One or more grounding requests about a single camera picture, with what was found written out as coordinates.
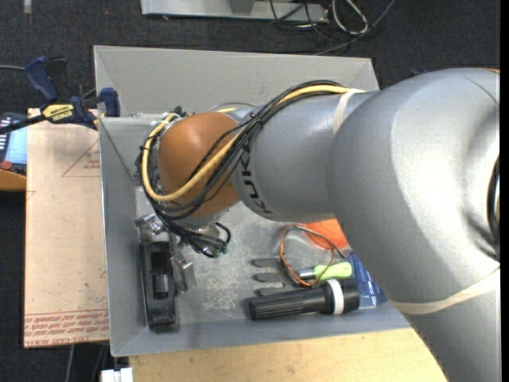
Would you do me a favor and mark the black handle with white ring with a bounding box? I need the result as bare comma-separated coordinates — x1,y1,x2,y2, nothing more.
248,279,361,321

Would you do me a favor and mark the black rectangular hollow block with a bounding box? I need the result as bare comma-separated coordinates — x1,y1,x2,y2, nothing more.
138,240,179,333

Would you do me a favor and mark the blue clear plastic packet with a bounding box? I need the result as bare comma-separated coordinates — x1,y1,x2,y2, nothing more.
344,251,389,310

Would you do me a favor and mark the grey metal bin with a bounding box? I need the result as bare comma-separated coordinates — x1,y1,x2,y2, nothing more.
93,45,413,358

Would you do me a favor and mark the brown cardboard board, red print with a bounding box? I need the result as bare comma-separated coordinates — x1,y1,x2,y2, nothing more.
22,107,111,349

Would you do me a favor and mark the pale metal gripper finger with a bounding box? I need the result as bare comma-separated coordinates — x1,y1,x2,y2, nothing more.
134,212,165,238
169,247,198,294

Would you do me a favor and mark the green-handled small tool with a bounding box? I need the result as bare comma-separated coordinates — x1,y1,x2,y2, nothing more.
297,260,355,283

